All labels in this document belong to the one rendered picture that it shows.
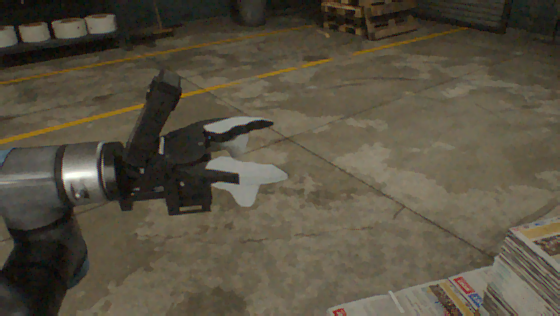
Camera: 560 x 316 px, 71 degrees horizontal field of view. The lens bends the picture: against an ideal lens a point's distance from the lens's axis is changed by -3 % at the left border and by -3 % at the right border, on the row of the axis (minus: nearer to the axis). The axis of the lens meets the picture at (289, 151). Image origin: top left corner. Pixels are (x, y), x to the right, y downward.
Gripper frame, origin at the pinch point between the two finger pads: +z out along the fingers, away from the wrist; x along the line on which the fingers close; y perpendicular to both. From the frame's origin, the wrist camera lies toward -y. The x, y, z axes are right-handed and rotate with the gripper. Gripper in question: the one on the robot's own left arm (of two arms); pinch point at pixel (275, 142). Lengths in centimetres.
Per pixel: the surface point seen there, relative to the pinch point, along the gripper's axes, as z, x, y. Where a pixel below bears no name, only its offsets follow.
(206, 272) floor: -19, -87, 137
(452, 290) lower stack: 53, -15, 66
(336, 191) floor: 63, -141, 144
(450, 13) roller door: 420, -615, 190
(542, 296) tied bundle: 37.0, 15.0, 20.8
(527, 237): 37.4, 8.0, 15.9
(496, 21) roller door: 460, -539, 179
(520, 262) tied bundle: 36.6, 9.6, 19.6
